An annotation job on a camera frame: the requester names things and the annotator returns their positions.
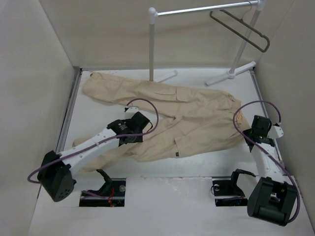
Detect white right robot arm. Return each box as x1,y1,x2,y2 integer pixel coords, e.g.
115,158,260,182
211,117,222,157
211,115,298,226

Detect beige cargo trousers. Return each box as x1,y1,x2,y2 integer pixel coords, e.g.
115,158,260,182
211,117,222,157
82,72,250,172

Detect white clothes rack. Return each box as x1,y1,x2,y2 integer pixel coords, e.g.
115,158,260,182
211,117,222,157
148,0,270,86

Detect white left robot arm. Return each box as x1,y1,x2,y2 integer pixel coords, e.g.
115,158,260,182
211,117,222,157
37,112,151,202

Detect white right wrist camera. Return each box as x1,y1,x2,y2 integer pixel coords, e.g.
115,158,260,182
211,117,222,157
267,123,284,139

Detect right metal table rail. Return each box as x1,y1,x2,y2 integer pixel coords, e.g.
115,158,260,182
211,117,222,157
250,69,285,169

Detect metal table rail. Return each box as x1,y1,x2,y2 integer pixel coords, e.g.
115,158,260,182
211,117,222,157
54,66,82,152
250,69,285,169

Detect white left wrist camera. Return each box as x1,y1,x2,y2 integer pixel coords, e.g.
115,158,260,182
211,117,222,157
125,106,139,116

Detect grey clothes hanger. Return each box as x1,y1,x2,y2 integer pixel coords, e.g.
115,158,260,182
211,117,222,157
209,1,270,53

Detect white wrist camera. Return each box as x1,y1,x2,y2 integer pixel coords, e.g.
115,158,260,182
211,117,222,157
125,106,139,116
267,123,284,139

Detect left metal table rail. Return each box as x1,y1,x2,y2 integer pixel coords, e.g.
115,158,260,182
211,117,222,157
54,66,82,152

